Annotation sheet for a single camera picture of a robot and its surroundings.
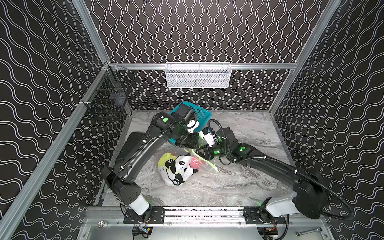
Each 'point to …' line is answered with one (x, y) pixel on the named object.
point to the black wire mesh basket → (108, 97)
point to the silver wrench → (298, 234)
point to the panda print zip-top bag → (176, 169)
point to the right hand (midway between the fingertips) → (195, 151)
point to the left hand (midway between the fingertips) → (202, 147)
